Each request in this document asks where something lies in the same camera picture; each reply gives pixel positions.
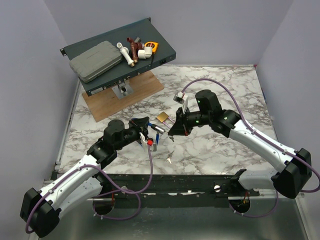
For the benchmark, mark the dark teal rack shelf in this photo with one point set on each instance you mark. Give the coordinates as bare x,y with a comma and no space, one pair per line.
141,31

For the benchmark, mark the grey plastic tool case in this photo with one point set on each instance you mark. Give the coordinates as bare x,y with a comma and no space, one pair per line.
95,61

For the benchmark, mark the yellow tape measure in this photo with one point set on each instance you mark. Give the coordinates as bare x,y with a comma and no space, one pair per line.
153,45

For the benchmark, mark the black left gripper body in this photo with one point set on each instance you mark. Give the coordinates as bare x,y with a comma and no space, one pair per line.
141,129

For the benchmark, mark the aluminium extrusion rail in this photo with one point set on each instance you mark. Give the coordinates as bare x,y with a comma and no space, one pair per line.
291,195

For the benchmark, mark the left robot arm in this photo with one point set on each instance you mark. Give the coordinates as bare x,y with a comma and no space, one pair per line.
42,209

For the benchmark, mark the brass padlock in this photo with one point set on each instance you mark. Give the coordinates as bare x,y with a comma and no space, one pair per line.
163,117

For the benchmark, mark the white pvc pipe fitting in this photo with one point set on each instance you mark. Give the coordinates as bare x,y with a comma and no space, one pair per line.
125,52

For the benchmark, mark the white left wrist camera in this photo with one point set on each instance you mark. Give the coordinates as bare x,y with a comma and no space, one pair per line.
150,143

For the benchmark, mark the wooden board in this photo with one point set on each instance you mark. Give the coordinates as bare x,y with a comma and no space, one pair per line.
110,101

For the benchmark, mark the metal shelf stand bracket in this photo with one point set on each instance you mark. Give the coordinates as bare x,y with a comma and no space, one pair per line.
122,90

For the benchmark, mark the blue cable lock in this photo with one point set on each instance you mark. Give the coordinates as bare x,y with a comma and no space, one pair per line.
159,131

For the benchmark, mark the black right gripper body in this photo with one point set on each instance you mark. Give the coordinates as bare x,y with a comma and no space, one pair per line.
185,119

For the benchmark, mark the white pvc elbow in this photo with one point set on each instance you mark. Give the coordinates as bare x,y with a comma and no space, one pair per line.
145,53

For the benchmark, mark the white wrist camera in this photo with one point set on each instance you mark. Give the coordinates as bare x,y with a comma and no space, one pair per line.
150,143
182,99

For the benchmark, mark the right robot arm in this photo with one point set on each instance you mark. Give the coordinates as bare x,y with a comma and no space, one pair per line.
289,172

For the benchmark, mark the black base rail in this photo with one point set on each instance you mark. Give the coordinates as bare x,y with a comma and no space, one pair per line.
172,191

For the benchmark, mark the brown pipe valve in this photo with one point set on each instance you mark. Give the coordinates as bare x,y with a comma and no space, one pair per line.
134,46

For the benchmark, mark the silver keys on table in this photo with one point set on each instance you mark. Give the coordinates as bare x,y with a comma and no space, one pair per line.
169,157

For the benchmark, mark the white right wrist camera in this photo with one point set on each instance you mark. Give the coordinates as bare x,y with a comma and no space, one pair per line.
182,99

